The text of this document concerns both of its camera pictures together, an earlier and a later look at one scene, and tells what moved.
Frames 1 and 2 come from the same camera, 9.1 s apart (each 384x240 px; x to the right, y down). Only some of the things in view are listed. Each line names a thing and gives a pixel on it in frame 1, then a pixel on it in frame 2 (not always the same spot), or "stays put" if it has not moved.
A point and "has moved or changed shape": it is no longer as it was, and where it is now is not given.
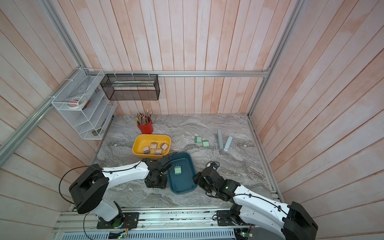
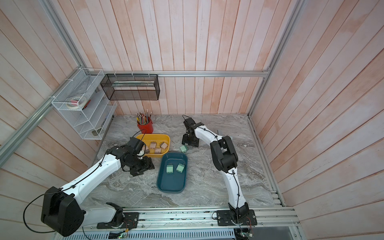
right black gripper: (200, 179) to (184, 140)
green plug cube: (177, 169) to (169, 168)
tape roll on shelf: (76, 102) stays put
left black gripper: (162, 185) to (148, 165)
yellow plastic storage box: (151, 146) stays put
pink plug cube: (164, 146) stays put
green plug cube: (198, 139) has moved or changed shape
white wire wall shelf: (81, 102) stays put
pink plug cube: (153, 145) stays put
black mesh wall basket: (131, 86) stays put
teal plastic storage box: (180, 175) has moved or changed shape
